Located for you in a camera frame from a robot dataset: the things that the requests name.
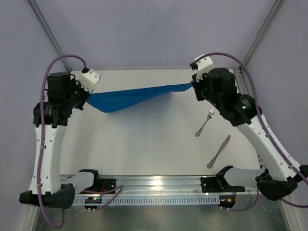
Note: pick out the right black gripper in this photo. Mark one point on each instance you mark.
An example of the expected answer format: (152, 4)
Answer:
(198, 89)

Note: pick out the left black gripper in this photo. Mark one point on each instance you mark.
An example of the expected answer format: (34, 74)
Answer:
(82, 98)

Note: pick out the blue satin napkin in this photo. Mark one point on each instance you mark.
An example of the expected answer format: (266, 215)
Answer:
(108, 102)

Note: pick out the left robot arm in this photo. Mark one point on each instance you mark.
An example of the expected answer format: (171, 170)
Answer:
(65, 92)

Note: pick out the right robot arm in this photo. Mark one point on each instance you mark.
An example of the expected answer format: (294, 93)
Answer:
(282, 173)

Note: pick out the silver fork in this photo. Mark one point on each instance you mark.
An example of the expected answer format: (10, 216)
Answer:
(209, 116)

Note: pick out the silver table knife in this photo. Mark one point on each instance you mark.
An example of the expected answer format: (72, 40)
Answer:
(222, 147)

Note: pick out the left controller board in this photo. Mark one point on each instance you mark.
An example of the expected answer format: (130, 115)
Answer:
(92, 203)

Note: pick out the controller board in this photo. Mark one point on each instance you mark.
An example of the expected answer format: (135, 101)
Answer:
(226, 202)
(92, 203)

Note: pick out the right controller board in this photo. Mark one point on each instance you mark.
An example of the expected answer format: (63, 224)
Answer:
(226, 202)

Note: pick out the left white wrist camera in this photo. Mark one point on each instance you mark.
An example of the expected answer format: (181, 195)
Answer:
(89, 79)

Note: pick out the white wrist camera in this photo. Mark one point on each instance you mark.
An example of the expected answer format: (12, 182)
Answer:
(202, 64)
(89, 79)

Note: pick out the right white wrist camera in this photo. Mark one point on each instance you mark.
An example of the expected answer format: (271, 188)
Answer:
(202, 64)

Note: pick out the right aluminium side rail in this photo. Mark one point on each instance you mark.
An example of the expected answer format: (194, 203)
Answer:
(240, 81)

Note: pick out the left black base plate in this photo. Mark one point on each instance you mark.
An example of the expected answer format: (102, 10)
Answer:
(103, 185)

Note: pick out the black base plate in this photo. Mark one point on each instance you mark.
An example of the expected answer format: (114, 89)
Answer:
(103, 185)
(213, 184)

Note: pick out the left aluminium frame post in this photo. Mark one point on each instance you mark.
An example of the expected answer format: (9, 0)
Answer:
(45, 26)

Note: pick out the aluminium frame post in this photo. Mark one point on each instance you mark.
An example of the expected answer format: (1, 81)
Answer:
(266, 24)
(45, 26)

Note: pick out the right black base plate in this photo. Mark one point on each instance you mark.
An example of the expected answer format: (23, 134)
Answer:
(213, 184)

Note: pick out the aluminium front rail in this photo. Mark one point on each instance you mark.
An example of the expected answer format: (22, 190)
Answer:
(164, 184)

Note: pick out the right aluminium frame post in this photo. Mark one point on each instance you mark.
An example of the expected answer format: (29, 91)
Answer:
(266, 24)

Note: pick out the slotted grey cable duct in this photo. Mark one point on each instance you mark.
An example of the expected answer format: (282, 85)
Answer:
(129, 200)

